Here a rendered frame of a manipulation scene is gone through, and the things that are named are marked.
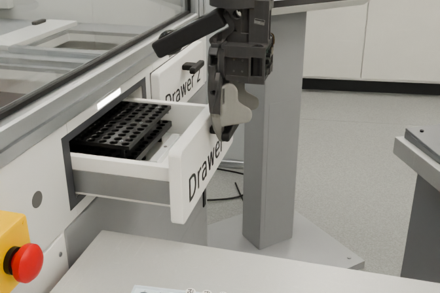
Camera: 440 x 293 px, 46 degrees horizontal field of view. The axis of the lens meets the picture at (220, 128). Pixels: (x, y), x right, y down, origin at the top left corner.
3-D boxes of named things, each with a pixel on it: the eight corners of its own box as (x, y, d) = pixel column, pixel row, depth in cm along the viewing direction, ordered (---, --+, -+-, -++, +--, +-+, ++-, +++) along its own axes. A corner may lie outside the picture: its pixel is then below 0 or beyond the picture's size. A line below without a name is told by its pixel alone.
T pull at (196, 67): (204, 65, 113) (204, 59, 113) (194, 74, 106) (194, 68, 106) (188, 64, 114) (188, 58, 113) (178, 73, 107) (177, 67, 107)
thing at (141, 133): (171, 108, 89) (171, 105, 89) (129, 150, 74) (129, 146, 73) (161, 107, 90) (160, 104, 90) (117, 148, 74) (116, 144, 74)
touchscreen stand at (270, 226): (363, 267, 190) (401, -18, 150) (264, 312, 168) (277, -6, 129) (281, 206, 229) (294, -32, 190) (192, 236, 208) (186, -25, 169)
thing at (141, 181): (221, 136, 93) (221, 104, 91) (174, 208, 70) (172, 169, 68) (27, 116, 103) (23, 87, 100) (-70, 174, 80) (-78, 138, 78)
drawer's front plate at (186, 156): (233, 141, 95) (233, 84, 91) (183, 226, 69) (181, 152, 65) (224, 140, 95) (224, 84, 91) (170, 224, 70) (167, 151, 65)
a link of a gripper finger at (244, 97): (256, 136, 79) (256, 81, 74) (219, 132, 80) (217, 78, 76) (260, 126, 82) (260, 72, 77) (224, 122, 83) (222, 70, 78)
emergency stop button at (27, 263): (49, 268, 55) (44, 237, 54) (27, 292, 52) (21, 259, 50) (25, 263, 56) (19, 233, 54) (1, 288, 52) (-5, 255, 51)
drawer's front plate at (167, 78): (203, 84, 127) (202, 40, 122) (161, 128, 101) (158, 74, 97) (196, 84, 127) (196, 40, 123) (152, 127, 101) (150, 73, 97)
